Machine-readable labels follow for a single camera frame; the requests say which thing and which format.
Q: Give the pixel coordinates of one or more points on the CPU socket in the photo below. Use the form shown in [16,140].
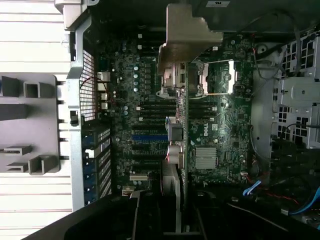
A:
[220,80]

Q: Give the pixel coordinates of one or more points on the metal disk bay cage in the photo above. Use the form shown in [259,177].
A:
[295,92]

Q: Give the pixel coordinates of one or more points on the blue expansion slot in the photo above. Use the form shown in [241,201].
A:
[150,137]

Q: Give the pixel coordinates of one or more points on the grey plastic parts rack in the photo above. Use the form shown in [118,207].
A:
[45,117]

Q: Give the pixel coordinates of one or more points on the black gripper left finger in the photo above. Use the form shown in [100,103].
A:
[100,220]

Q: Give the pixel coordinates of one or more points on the open PC case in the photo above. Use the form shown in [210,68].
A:
[75,50]

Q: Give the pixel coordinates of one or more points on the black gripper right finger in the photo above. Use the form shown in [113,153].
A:
[212,220]

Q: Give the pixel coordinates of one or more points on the white expansion slot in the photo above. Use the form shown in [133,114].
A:
[138,177]

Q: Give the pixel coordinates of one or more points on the silver chipset heatsink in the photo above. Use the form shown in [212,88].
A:
[205,158]

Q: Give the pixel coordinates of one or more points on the green motherboard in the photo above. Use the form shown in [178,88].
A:
[225,120]

